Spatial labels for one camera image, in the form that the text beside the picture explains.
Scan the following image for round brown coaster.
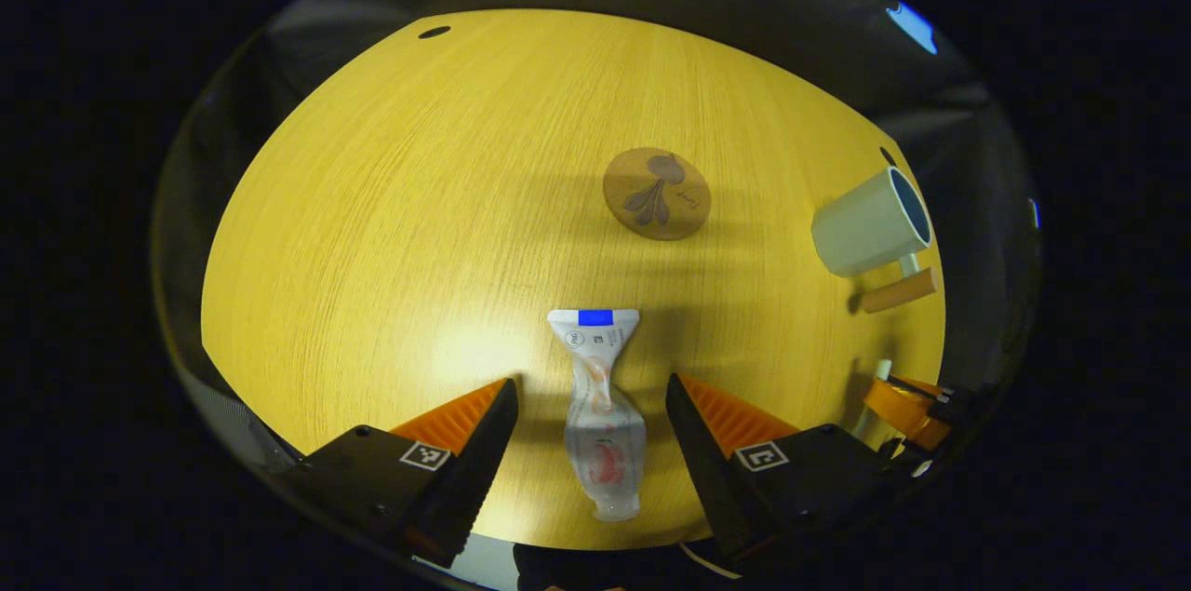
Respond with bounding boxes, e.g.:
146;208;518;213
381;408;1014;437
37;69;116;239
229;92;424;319
603;147;713;242

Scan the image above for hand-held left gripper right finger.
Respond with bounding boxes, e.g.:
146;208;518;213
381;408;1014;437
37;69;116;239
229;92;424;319
664;373;908;570

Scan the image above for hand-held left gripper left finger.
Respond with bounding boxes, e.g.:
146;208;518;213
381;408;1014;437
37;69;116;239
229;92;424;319
279;377;520;571

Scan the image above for pale green cup wooden handle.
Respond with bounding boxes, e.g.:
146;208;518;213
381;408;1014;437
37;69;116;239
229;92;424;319
811;166;941;315

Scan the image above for white toothpaste tube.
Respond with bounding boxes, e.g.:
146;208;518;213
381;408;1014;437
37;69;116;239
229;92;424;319
547;308;648;522

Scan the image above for yellow wooden desktop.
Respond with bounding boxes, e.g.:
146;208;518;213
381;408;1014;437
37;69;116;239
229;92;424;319
200;9;947;552

